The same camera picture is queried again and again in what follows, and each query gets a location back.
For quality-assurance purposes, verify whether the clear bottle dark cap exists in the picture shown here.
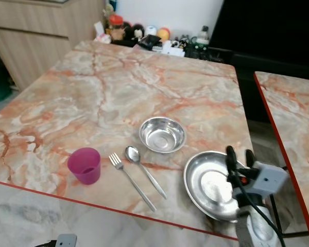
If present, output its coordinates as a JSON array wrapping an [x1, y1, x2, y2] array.
[[197, 25, 211, 45]]

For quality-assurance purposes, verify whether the black metal frame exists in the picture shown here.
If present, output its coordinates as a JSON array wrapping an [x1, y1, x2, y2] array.
[[268, 166, 309, 239]]

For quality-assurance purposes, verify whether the steel spoon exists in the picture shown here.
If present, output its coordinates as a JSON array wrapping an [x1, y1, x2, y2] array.
[[125, 146, 167, 200]]

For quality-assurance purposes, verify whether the steel fork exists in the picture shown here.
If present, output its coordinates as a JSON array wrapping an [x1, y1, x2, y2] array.
[[109, 152, 158, 213]]

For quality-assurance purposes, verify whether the light wooden cabinet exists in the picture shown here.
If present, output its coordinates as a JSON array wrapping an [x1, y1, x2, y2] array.
[[0, 0, 107, 91]]

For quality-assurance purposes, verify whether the orange round toy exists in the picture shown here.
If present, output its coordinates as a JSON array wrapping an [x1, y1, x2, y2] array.
[[157, 27, 171, 41]]

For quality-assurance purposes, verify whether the red lid jar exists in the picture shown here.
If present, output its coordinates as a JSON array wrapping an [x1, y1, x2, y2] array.
[[109, 14, 126, 41]]

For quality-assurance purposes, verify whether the black television screen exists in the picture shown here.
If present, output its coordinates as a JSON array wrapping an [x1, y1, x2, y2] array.
[[208, 0, 309, 68]]

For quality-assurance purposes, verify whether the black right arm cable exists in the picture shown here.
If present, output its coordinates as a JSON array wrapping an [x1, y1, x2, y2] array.
[[229, 174, 287, 247]]

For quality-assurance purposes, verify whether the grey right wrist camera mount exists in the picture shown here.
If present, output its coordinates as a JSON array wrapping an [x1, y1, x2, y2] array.
[[241, 161, 289, 201]]

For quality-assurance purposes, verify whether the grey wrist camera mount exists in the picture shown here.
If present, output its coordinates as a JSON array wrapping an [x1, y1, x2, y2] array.
[[55, 234, 78, 247], [241, 161, 289, 201]]

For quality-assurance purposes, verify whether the large steel plate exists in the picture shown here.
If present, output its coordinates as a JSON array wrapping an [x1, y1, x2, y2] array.
[[183, 151, 254, 222]]

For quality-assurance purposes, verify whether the white box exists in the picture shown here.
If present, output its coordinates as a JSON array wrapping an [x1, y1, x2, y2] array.
[[162, 41, 186, 56]]

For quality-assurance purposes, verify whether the small steel bowl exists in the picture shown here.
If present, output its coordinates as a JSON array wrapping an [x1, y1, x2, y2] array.
[[139, 117, 186, 154]]

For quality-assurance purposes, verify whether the marble side table red edge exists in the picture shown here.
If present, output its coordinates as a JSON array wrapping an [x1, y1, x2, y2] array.
[[253, 71, 309, 247]]

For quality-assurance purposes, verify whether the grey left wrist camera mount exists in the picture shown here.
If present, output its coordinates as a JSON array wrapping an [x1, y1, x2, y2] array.
[[55, 234, 78, 247]]

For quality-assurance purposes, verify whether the purple plastic cup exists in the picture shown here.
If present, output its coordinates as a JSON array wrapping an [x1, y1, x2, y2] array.
[[67, 147, 101, 185]]

